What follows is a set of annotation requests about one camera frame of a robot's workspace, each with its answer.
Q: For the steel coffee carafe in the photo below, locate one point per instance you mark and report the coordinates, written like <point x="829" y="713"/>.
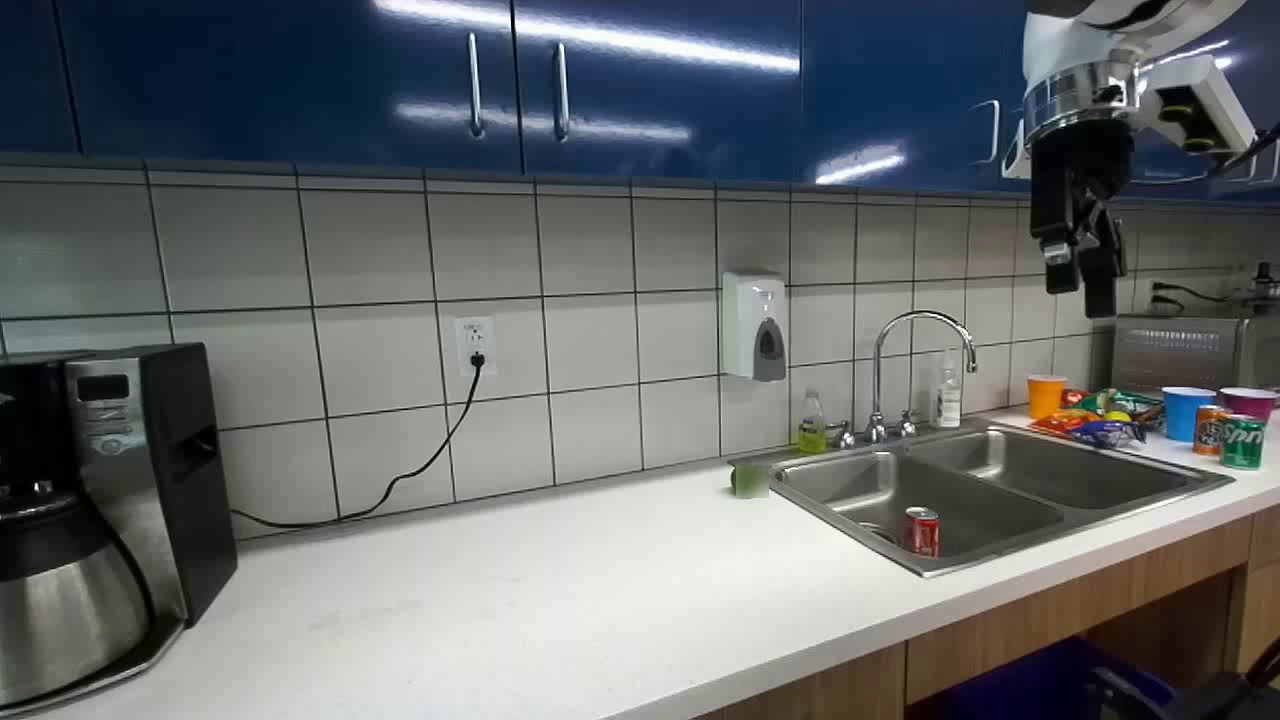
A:
<point x="63" y="601"/>

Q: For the blue purple snack bag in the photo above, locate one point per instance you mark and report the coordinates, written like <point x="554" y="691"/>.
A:
<point x="1106" y="435"/>

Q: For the chrome gooseneck faucet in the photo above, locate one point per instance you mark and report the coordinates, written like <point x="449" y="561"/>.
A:
<point x="881" y="374"/>

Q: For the orange red snack bag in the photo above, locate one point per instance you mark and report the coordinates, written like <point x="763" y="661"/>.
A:
<point x="1066" y="424"/>

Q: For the orange white can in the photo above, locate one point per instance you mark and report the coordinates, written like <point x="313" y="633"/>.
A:
<point x="1208" y="435"/>

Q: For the white wall soap dispenser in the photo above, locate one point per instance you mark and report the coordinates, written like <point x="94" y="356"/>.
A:
<point x="750" y="320"/>

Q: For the blue bin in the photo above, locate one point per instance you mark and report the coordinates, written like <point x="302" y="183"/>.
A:
<point x="1024" y="687"/>

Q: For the green can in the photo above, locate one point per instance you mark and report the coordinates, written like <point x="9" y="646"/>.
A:
<point x="1242" y="442"/>

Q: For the red soda can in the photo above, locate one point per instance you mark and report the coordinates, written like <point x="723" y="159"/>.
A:
<point x="923" y="532"/>

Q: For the chrome faucet knob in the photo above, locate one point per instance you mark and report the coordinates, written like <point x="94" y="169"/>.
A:
<point x="846" y="435"/>
<point x="908" y="424"/>

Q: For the orange cup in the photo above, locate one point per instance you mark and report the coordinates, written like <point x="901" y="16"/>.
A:
<point x="1049" y="398"/>

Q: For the blue cabinet door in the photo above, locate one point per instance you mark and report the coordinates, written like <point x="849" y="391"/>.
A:
<point x="905" y="93"/>
<point x="665" y="93"/>
<point x="1253" y="41"/>
<point x="27" y="64"/>
<point x="266" y="82"/>

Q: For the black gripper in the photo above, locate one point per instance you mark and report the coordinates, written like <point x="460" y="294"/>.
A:
<point x="1082" y="175"/>

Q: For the black coffee maker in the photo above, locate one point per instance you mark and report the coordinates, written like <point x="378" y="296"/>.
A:
<point x="173" y="453"/>

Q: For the stainless steel appliance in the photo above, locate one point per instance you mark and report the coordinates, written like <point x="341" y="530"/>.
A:
<point x="1172" y="354"/>

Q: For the black chair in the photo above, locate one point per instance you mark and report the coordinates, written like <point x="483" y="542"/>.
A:
<point x="1202" y="695"/>

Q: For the stainless steel double sink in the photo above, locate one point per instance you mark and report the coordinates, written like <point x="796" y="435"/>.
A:
<point x="987" y="503"/>

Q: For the clear pump soap bottle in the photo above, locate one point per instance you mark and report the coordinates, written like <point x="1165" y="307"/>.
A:
<point x="951" y="403"/>

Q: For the purple cup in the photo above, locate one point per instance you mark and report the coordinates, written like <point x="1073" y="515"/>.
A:
<point x="1250" y="403"/>

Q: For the green snack bag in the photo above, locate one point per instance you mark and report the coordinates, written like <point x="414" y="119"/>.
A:
<point x="1121" y="403"/>

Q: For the wooden base cabinet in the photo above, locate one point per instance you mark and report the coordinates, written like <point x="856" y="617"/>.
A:
<point x="1012" y="624"/>

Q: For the green lime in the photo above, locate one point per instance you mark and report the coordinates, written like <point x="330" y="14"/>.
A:
<point x="746" y="482"/>

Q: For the blue cup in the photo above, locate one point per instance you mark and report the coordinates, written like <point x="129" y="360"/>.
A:
<point x="1187" y="414"/>

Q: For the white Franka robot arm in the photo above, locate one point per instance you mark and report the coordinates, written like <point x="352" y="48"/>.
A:
<point x="1084" y="45"/>

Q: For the white wall outlet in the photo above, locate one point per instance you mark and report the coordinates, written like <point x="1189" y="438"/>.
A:
<point x="472" y="335"/>

